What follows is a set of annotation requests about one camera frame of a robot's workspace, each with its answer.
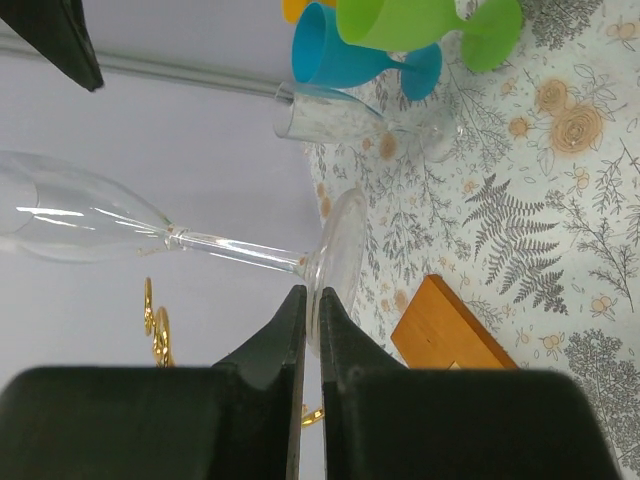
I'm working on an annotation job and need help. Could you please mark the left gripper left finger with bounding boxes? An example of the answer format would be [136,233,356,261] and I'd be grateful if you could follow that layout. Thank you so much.
[1,285,307,479]

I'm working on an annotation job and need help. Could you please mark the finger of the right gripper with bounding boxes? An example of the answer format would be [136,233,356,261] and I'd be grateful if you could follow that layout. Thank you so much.
[1,0,104,92]

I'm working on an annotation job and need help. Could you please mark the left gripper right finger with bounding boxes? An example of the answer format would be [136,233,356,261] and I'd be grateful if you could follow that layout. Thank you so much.
[319,289,619,479]

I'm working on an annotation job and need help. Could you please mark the blue wine glass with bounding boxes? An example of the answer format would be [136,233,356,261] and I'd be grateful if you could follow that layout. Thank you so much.
[291,2,443,101]

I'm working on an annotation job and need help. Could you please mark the orange wine glass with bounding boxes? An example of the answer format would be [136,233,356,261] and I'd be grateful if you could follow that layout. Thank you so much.
[281,0,337,24]

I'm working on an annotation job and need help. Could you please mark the clear wine glass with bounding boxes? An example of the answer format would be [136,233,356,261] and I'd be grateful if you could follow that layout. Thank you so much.
[1,151,367,353]
[272,82,463,163]

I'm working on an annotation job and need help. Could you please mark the gold wire glass rack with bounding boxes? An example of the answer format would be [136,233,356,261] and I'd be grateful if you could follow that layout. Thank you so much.
[144,277,175,368]

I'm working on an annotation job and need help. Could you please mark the green wine glass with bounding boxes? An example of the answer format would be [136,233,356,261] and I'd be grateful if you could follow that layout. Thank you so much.
[336,0,523,73]

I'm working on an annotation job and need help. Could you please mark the orange wooden rack base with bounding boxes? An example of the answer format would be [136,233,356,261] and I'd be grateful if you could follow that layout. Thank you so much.
[391,275,517,369]

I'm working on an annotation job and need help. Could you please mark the floral table mat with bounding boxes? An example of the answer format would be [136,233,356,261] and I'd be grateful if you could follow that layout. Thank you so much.
[305,1,639,479]

